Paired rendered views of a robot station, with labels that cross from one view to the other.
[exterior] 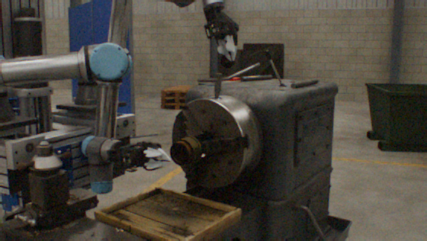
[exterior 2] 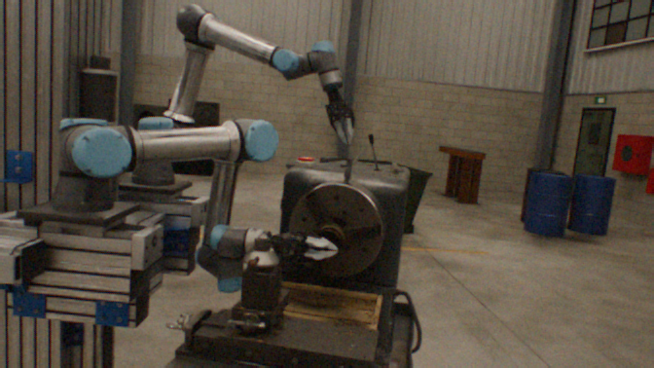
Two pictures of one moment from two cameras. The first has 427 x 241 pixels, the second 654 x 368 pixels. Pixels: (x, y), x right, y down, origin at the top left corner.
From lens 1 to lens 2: 0.79 m
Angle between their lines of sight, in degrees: 26
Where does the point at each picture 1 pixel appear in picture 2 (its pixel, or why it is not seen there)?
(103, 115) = (224, 201)
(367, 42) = (314, 109)
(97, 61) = (255, 140)
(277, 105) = (399, 192)
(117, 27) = (190, 91)
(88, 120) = (156, 204)
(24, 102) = not seen: hidden behind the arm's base
